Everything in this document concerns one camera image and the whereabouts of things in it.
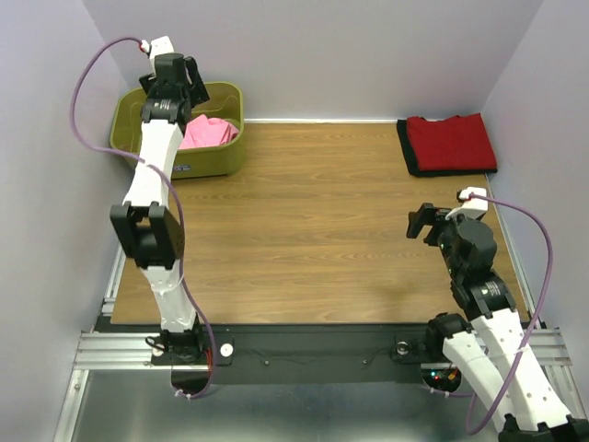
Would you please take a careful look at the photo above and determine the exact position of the green plastic basket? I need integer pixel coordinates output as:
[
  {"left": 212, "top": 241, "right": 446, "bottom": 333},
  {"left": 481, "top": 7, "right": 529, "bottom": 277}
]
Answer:
[{"left": 110, "top": 82, "right": 246, "bottom": 180}]

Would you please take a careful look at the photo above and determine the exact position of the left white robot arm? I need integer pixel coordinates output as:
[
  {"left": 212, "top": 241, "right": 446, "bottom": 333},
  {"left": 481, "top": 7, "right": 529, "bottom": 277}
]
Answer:
[{"left": 110, "top": 52, "right": 209, "bottom": 364}]

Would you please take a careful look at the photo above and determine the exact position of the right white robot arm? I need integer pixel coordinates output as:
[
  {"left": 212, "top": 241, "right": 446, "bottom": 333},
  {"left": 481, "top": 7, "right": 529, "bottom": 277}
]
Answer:
[{"left": 407, "top": 203, "right": 588, "bottom": 441}]

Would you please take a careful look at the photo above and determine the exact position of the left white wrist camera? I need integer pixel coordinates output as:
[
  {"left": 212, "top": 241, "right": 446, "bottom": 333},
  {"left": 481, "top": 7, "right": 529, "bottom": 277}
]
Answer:
[{"left": 139, "top": 36, "right": 175, "bottom": 60}]

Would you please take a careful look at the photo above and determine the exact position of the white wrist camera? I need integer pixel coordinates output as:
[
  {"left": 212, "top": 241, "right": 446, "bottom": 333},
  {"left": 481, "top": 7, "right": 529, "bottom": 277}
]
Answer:
[
  {"left": 445, "top": 187, "right": 489, "bottom": 220},
  {"left": 139, "top": 36, "right": 175, "bottom": 60}
]

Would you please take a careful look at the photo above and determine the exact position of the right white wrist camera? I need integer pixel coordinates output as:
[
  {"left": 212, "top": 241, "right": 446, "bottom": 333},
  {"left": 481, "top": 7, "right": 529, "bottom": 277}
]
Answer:
[{"left": 445, "top": 187, "right": 489, "bottom": 220}]

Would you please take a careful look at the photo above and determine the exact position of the folded black t shirt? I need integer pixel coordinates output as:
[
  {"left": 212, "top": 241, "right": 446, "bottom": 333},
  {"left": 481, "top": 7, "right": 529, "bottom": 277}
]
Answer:
[{"left": 396, "top": 118, "right": 499, "bottom": 179}]

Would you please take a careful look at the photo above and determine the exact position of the folded red t shirt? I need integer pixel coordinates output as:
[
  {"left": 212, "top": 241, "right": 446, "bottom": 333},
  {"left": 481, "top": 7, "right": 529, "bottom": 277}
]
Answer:
[{"left": 405, "top": 113, "right": 498, "bottom": 171}]

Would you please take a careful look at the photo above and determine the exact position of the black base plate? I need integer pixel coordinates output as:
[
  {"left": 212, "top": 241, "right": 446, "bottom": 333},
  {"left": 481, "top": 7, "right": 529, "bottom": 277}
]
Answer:
[{"left": 94, "top": 320, "right": 447, "bottom": 391}]

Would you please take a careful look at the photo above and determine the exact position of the pink t shirt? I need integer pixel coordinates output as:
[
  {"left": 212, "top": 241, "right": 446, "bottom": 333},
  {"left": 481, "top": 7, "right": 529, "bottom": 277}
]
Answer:
[{"left": 179, "top": 115, "right": 239, "bottom": 150}]

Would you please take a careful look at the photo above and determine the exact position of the aluminium frame rail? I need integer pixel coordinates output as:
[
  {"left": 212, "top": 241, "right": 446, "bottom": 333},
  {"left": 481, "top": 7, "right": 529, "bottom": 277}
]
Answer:
[{"left": 51, "top": 248, "right": 576, "bottom": 442}]

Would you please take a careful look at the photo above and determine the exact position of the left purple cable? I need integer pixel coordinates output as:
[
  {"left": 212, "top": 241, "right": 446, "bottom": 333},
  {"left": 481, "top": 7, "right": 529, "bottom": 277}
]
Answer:
[{"left": 68, "top": 36, "right": 217, "bottom": 401}]

